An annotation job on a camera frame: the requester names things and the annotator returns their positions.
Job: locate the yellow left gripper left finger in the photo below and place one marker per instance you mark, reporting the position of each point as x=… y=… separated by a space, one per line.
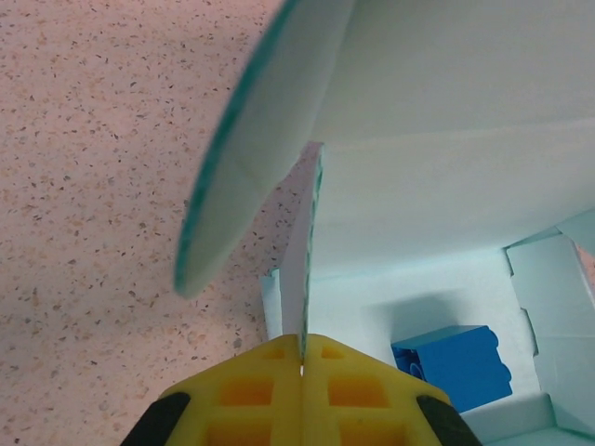
x=241 y=399

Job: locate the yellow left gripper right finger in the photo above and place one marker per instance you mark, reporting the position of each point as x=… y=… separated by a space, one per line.
x=372 y=399

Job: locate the light blue paper box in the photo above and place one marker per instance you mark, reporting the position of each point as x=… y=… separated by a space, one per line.
x=441 y=162

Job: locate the blue toy block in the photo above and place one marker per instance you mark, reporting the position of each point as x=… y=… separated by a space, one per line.
x=455 y=367

